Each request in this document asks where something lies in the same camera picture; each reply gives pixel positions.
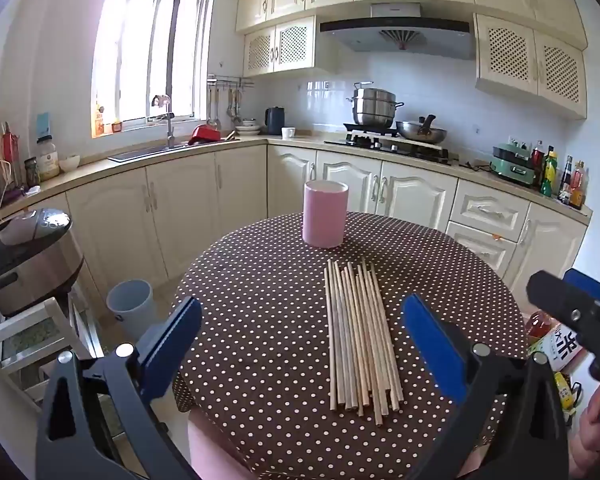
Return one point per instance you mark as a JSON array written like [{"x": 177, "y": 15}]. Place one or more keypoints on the yellow bottle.
[{"x": 564, "y": 390}]

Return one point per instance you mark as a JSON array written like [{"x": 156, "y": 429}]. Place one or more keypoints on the person's right hand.
[{"x": 590, "y": 435}]

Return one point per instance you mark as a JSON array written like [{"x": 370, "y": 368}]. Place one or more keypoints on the brown sauce bottle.
[{"x": 578, "y": 187}]

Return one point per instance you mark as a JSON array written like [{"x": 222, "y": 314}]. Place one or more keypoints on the kitchen window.
[{"x": 150, "y": 50}]

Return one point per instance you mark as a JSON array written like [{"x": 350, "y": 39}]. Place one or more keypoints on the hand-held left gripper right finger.
[{"x": 432, "y": 345}]

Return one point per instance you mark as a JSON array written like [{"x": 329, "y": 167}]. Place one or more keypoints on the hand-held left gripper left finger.
[{"x": 175, "y": 340}]

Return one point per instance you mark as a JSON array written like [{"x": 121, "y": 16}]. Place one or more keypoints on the red bowl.
[{"x": 205, "y": 134}]

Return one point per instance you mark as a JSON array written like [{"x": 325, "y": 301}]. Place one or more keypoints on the hanging metal spatula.
[{"x": 235, "y": 107}]

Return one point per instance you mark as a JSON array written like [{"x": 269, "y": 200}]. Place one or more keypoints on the cream lower kitchen cabinets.
[{"x": 180, "y": 210}]

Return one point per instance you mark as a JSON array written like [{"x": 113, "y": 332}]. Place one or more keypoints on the large white filled jar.
[{"x": 48, "y": 160}]

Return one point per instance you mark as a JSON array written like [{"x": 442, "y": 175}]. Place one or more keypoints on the white wooden stool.
[{"x": 30, "y": 332}]

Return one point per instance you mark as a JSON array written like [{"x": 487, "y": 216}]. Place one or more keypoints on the stacked white plates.
[{"x": 247, "y": 127}]

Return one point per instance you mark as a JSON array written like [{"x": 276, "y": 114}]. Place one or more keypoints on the white cup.
[{"x": 288, "y": 133}]

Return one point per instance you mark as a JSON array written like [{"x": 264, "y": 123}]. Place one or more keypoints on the black electric kettle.
[{"x": 275, "y": 120}]

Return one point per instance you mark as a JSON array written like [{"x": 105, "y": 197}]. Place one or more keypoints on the silver black rice cooker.
[{"x": 25, "y": 260}]

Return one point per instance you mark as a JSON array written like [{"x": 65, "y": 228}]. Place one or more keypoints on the range hood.
[{"x": 395, "y": 30}]

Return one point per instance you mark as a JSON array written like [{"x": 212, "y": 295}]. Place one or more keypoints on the hanging metal ladle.
[{"x": 213, "y": 110}]

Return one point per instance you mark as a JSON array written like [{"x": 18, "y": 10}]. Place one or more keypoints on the orange bottle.
[{"x": 99, "y": 121}]

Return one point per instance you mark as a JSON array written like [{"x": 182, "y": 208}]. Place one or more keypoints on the pink cylindrical container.
[{"x": 325, "y": 215}]

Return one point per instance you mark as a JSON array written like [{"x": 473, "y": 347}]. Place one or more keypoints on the group of wooden chopsticks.
[{"x": 360, "y": 335}]

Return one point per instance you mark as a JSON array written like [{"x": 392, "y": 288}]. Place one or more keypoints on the white bowl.
[{"x": 69, "y": 163}]

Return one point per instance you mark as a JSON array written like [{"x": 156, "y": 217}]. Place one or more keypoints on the brown polka dot tablecloth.
[{"x": 260, "y": 310}]

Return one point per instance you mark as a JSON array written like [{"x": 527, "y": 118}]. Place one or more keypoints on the stainless steel steamer pot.
[{"x": 375, "y": 107}]

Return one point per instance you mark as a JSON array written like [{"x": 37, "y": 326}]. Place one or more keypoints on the green electric cooker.
[{"x": 512, "y": 164}]

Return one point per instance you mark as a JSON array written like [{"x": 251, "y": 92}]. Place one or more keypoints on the metal sink faucet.
[{"x": 169, "y": 125}]

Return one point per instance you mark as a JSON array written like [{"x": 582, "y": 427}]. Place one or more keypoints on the red bag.
[{"x": 537, "y": 324}]

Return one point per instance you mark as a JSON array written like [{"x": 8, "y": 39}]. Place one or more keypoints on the white printed bag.
[{"x": 562, "y": 352}]

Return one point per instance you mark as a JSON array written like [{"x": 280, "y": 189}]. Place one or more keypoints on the grey blue trash bin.
[{"x": 130, "y": 310}]

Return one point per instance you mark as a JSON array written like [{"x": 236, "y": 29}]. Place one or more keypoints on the small dark jar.
[{"x": 32, "y": 172}]

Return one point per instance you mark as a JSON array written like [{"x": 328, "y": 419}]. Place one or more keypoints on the black gas stove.
[{"x": 390, "y": 147}]

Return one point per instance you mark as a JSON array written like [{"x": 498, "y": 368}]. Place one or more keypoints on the person's pink trouser leg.
[{"x": 220, "y": 450}]

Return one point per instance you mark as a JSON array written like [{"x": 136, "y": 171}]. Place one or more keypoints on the blue card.
[{"x": 43, "y": 124}]

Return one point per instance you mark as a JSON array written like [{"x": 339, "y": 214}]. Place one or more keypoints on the dark sauce bottle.
[{"x": 566, "y": 182}]

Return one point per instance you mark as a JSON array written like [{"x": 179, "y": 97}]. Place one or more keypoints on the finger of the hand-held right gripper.
[
  {"x": 565, "y": 305},
  {"x": 595, "y": 290}
]

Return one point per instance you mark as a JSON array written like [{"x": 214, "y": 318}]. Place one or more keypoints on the steel kitchen sink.
[{"x": 150, "y": 152}]

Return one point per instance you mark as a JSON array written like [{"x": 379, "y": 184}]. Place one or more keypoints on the metal utensil rail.
[{"x": 230, "y": 81}]

